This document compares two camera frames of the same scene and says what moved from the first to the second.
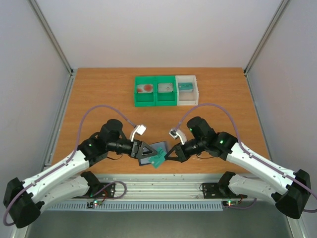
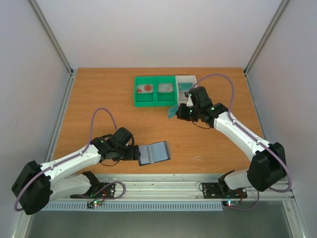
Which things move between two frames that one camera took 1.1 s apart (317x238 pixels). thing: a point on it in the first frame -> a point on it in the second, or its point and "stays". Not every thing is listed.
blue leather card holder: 155,146 stays
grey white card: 163,88 stays
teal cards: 157,160 -> 172,111
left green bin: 145,99 stays
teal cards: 185,87 stays
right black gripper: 180,151 -> 182,112
